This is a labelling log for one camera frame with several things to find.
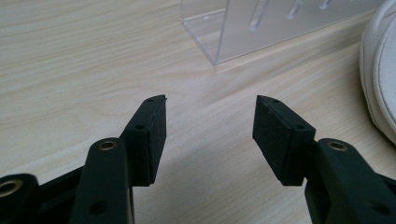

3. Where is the white round object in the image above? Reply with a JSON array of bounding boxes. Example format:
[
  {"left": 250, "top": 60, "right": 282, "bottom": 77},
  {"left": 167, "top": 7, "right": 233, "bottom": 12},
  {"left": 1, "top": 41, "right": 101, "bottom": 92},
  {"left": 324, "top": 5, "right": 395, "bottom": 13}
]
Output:
[{"left": 359, "top": 0, "right": 396, "bottom": 146}]

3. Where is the clear acrylic stand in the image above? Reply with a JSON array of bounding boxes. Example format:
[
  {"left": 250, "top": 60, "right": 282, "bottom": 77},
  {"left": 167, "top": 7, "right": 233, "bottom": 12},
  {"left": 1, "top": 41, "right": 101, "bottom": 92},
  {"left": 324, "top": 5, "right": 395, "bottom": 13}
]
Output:
[{"left": 180, "top": 0, "right": 387, "bottom": 66}]

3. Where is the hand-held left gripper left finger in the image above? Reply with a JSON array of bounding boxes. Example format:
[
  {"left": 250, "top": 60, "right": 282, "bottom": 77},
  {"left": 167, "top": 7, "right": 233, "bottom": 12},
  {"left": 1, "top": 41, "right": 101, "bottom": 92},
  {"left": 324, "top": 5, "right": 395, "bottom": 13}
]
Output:
[{"left": 68, "top": 94, "right": 168, "bottom": 224}]

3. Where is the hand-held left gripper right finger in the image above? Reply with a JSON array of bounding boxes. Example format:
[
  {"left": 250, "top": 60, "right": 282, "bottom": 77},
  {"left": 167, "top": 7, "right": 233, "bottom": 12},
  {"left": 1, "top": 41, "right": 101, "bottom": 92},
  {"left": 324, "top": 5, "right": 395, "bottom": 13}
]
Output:
[{"left": 252, "top": 94, "right": 396, "bottom": 224}]

